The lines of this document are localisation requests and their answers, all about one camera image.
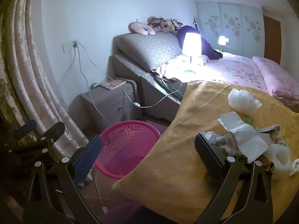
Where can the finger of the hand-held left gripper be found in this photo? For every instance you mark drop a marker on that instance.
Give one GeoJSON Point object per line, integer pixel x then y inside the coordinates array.
{"type": "Point", "coordinates": [55, 130]}
{"type": "Point", "coordinates": [25, 128]}

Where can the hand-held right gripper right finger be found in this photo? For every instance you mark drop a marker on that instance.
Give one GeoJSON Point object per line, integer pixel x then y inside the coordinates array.
{"type": "Point", "coordinates": [208, 155]}

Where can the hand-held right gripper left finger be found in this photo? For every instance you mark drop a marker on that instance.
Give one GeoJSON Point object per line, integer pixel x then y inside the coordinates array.
{"type": "Point", "coordinates": [87, 158]}

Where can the cartoon printed packet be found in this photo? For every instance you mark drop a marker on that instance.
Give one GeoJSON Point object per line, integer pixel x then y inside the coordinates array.
{"type": "Point", "coordinates": [222, 142]}

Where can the pink plastic basket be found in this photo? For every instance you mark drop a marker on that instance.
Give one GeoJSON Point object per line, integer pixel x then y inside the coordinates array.
{"type": "Point", "coordinates": [126, 144]}

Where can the clear plastic bag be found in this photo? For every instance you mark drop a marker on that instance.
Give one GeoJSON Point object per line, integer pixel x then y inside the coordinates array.
{"type": "Point", "coordinates": [243, 101]}

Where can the white tissue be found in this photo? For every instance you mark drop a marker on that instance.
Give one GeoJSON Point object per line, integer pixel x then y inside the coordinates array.
{"type": "Point", "coordinates": [294, 166]}

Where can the yellow patterned blanket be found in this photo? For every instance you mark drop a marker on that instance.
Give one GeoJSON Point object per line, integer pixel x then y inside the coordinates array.
{"type": "Point", "coordinates": [186, 126]}

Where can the white crumpled paper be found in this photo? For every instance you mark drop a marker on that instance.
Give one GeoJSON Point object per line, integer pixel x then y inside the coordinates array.
{"type": "Point", "coordinates": [247, 142]}

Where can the green wrapper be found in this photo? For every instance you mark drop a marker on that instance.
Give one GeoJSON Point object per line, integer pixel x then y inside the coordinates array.
{"type": "Point", "coordinates": [248, 121]}

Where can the beige patterned curtain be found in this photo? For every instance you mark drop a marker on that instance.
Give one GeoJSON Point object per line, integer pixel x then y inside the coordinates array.
{"type": "Point", "coordinates": [28, 74]}

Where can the small green item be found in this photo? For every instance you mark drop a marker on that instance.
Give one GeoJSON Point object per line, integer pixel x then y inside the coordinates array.
{"type": "Point", "coordinates": [94, 85]}

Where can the torn foil carton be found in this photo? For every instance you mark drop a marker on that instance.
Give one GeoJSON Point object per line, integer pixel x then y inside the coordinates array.
{"type": "Point", "coordinates": [268, 131]}

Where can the white foam net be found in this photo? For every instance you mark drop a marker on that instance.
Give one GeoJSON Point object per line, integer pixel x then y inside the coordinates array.
{"type": "Point", "coordinates": [279, 161]}

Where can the book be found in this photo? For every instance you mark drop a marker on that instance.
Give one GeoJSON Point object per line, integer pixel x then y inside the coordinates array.
{"type": "Point", "coordinates": [112, 85]}

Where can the floral bedsheet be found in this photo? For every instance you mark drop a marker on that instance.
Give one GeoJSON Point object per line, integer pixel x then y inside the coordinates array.
{"type": "Point", "coordinates": [233, 70]}

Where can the pink quilt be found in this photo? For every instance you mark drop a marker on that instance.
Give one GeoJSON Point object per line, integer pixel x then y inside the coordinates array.
{"type": "Point", "coordinates": [278, 79]}

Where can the dark purple plush toy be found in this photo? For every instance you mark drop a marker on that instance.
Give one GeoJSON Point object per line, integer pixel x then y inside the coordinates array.
{"type": "Point", "coordinates": [210, 49]}

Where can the white table lamp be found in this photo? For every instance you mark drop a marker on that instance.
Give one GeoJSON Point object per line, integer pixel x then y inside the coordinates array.
{"type": "Point", "coordinates": [191, 43]}

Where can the small table lamp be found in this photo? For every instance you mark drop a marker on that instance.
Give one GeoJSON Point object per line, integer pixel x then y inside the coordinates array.
{"type": "Point", "coordinates": [222, 39]}

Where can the grey headboard cushion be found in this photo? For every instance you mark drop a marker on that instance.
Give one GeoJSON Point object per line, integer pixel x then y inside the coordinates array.
{"type": "Point", "coordinates": [151, 49]}

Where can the floral sliding wardrobe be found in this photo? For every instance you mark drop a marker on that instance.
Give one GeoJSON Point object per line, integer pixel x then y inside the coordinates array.
{"type": "Point", "coordinates": [233, 28]}

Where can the brown door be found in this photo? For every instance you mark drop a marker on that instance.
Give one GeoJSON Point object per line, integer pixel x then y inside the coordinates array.
{"type": "Point", "coordinates": [272, 39]}

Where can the pink neck pillow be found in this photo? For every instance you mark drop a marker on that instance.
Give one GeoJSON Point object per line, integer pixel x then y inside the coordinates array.
{"type": "Point", "coordinates": [140, 28]}

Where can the multicolour plush toy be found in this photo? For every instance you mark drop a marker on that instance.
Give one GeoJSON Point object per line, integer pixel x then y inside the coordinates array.
{"type": "Point", "coordinates": [174, 25]}

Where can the wall socket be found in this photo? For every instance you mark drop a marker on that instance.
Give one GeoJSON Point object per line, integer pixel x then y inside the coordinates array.
{"type": "Point", "coordinates": [66, 46]}

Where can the grey upholstered bed frame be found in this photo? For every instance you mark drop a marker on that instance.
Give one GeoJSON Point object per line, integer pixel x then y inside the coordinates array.
{"type": "Point", "coordinates": [126, 67]}

